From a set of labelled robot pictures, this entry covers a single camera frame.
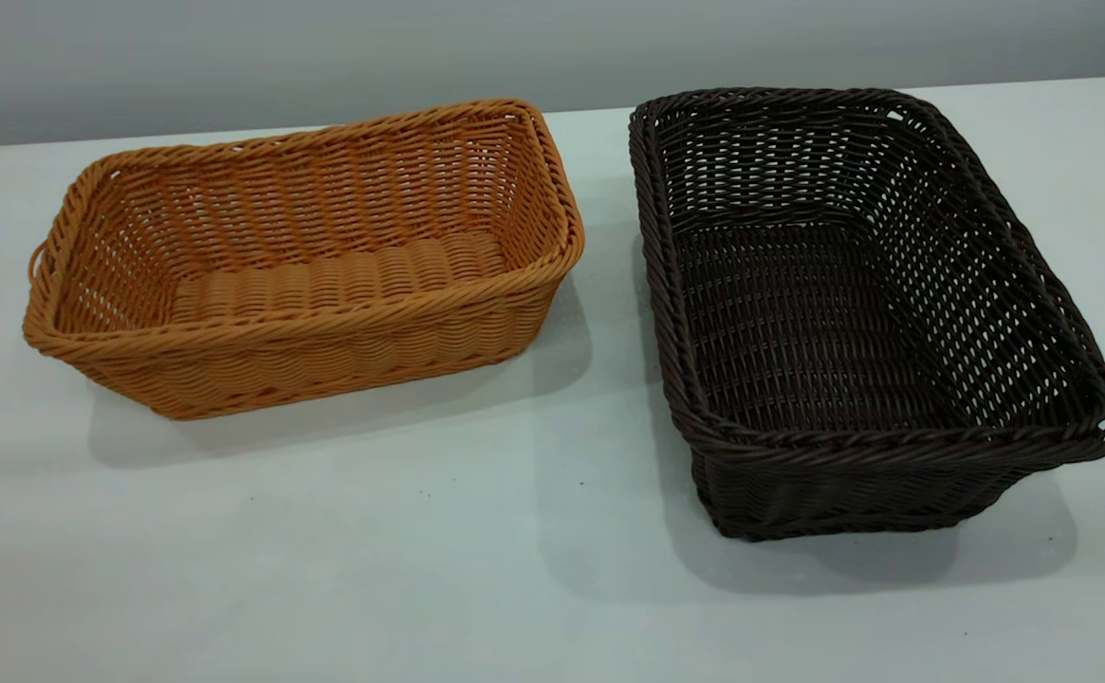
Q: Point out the dark brown wicker basket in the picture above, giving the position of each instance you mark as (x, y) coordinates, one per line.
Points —
(799, 493)

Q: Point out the light brown wicker basket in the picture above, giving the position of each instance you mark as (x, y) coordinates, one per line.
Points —
(324, 370)

